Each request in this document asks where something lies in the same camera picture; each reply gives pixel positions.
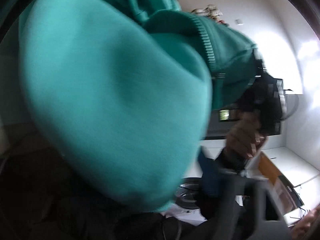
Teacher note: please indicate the teal zip hoodie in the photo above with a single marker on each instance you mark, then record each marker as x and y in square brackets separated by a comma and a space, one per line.
[100, 92]

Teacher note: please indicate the person's right hand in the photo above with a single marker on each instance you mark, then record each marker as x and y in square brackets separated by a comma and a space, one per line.
[240, 140]

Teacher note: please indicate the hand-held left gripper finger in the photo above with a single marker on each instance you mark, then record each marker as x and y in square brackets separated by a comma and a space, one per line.
[210, 177]

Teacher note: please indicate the white and wood cabinet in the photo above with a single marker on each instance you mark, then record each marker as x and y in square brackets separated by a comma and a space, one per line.
[295, 162]

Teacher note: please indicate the person's right forearm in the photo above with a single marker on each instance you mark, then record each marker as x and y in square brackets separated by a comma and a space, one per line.
[230, 160]

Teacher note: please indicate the round black appliance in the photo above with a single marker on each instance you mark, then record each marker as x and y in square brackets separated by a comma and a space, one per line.
[187, 192]

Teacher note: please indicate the white wall switch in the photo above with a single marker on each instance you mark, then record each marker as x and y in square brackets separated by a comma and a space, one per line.
[239, 21]

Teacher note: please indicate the dark grey cabinet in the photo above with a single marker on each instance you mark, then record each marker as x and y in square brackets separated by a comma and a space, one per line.
[217, 127]

